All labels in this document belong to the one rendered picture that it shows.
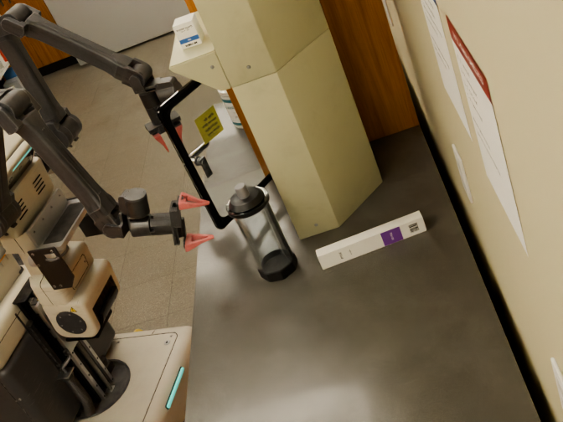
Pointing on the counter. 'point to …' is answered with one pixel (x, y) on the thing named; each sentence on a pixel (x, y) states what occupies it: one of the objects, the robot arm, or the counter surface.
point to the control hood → (199, 62)
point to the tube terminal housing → (296, 105)
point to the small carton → (188, 31)
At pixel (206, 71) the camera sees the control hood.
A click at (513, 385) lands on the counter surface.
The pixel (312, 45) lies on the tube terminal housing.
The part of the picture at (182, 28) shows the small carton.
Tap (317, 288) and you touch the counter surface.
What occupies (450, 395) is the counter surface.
